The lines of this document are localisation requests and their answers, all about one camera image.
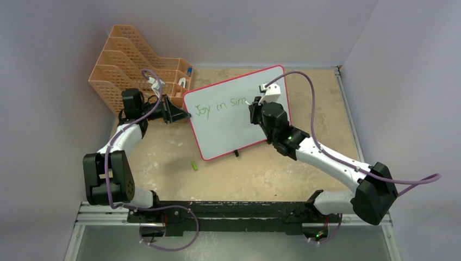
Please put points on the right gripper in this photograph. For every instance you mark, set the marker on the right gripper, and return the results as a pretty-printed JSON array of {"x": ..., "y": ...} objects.
[{"x": 255, "y": 108}]

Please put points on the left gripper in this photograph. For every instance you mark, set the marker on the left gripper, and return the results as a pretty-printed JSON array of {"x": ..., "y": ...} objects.
[{"x": 170, "y": 113}]

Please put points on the pink framed whiteboard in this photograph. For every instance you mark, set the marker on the pink framed whiteboard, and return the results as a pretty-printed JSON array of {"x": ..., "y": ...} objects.
[{"x": 220, "y": 118}]

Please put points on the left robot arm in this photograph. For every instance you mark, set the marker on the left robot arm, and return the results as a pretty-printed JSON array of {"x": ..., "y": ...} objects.
[{"x": 108, "y": 177}]

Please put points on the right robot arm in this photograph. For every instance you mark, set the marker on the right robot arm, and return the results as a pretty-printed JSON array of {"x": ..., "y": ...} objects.
[{"x": 370, "y": 193}]

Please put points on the white stapler in organizer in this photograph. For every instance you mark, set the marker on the white stapler in organizer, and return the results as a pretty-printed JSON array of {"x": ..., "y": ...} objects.
[{"x": 182, "y": 82}]

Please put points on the orange plastic file organizer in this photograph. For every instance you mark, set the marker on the orange plastic file organizer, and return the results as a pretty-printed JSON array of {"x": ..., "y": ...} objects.
[{"x": 125, "y": 54}]

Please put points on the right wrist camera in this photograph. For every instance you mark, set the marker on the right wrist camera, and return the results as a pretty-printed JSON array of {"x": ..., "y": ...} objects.
[{"x": 271, "y": 93}]

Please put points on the aluminium base frame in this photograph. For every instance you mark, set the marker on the aluminium base frame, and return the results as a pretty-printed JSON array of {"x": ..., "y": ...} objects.
[{"x": 230, "y": 216}]

